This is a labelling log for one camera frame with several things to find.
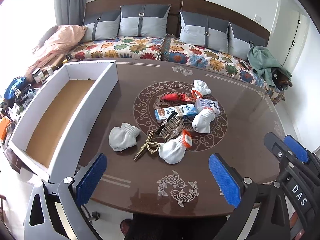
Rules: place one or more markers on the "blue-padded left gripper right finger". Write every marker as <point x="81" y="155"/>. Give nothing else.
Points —
<point x="226" y="179"/>

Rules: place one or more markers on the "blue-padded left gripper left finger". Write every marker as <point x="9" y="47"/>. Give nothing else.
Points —
<point x="88" y="177"/>

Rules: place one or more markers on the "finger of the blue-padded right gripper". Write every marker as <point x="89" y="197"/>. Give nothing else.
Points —
<point x="300" y="152"/>
<point x="282" y="153"/>

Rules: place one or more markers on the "white glove orange cuff front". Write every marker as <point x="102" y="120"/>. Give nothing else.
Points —
<point x="173" y="151"/>

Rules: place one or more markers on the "white glove orange cuff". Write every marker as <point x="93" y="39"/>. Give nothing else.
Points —
<point x="200" y="89"/>
<point x="173" y="151"/>

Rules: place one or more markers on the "silver rhinestone hair claw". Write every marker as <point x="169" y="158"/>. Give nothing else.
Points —
<point x="172" y="127"/>

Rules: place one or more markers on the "blue white ointment box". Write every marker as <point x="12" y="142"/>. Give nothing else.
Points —
<point x="163" y="114"/>

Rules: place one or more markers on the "red foil packet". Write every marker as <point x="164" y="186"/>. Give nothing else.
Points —
<point x="173" y="97"/>

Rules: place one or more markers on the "white cardboard box tray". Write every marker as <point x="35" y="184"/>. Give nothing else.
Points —
<point x="51" y="134"/>

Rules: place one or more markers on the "green cloth on sofa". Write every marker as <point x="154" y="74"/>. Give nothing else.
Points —
<point x="265" y="66"/>

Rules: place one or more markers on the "grey cushion far right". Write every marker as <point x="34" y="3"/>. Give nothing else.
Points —
<point x="241" y="40"/>

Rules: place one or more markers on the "grey cushion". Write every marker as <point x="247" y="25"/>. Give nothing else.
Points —
<point x="204" y="31"/>
<point x="101" y="26"/>
<point x="241" y="40"/>
<point x="144" y="20"/>

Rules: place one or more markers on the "floral sofa cover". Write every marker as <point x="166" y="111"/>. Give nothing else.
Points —
<point x="172" y="49"/>

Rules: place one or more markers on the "pink blanket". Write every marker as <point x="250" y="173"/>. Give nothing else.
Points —
<point x="62" y="41"/>

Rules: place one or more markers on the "brown wooden sofa backrest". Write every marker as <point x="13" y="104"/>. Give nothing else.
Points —
<point x="173" y="21"/>

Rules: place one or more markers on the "grey cushion far left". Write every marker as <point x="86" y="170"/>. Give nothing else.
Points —
<point x="101" y="26"/>

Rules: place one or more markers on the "grey curtain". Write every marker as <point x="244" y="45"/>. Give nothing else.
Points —
<point x="69" y="12"/>

